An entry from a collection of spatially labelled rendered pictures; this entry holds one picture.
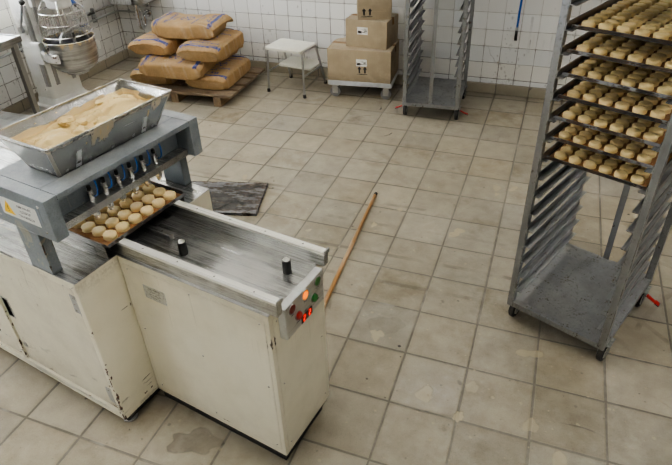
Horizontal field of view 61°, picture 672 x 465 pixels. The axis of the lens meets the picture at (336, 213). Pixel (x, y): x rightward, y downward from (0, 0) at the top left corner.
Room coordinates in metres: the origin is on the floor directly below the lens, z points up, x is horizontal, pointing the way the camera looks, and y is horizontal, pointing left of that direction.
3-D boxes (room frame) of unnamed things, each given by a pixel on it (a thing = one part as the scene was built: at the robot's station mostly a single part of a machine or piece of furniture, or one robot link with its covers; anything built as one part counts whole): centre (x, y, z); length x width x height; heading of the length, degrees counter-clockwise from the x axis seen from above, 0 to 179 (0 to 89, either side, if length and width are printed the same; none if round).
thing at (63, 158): (1.91, 0.87, 1.25); 0.56 x 0.29 x 0.14; 149
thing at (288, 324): (1.46, 0.13, 0.77); 0.24 x 0.04 x 0.14; 149
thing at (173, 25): (5.56, 1.32, 0.62); 0.72 x 0.42 x 0.17; 75
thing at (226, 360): (1.65, 0.44, 0.45); 0.70 x 0.34 x 0.90; 59
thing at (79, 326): (2.16, 1.28, 0.42); 1.28 x 0.72 x 0.84; 59
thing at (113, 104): (1.91, 0.87, 1.28); 0.54 x 0.27 x 0.06; 149
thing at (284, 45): (5.44, 0.33, 0.23); 0.45 x 0.45 x 0.46; 61
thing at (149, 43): (5.67, 1.61, 0.47); 0.72 x 0.42 x 0.17; 159
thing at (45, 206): (1.91, 0.87, 1.01); 0.72 x 0.33 x 0.34; 149
